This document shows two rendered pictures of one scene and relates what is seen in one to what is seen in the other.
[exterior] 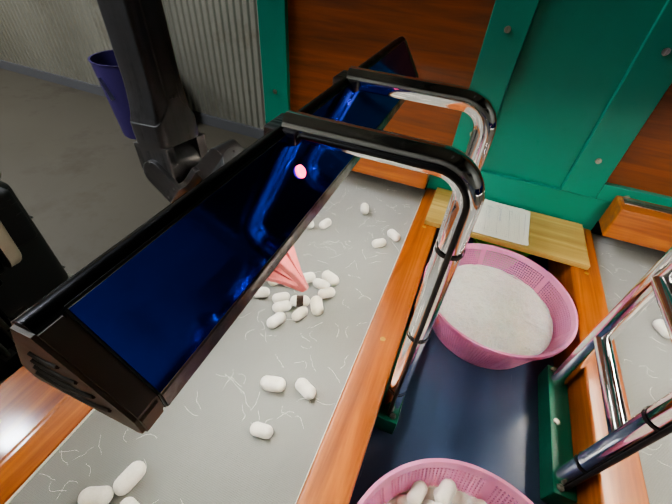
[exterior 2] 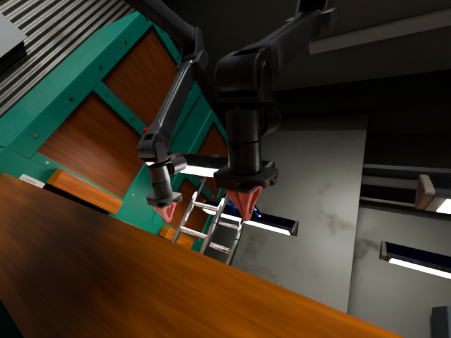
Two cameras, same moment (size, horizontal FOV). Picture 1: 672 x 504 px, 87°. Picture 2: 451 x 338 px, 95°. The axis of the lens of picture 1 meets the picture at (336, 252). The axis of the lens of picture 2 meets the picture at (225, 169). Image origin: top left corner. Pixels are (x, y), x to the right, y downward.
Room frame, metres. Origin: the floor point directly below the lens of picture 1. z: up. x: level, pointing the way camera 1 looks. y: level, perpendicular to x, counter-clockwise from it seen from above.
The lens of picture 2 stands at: (0.05, 0.72, 0.76)
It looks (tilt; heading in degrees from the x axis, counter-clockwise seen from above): 24 degrees up; 286
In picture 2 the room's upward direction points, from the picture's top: 23 degrees clockwise
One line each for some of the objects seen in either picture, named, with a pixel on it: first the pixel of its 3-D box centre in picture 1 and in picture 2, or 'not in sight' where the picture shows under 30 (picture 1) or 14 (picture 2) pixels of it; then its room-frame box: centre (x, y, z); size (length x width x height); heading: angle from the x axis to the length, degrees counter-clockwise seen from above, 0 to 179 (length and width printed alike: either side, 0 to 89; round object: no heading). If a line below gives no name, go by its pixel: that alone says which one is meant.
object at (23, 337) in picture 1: (324, 128); (196, 162); (0.37, 0.02, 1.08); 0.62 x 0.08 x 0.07; 161
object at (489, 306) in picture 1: (486, 312); not in sight; (0.44, -0.30, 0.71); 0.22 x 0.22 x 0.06
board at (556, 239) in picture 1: (504, 224); not in sight; (0.64, -0.37, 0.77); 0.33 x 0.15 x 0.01; 71
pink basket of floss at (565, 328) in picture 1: (488, 308); not in sight; (0.44, -0.30, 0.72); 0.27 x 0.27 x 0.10
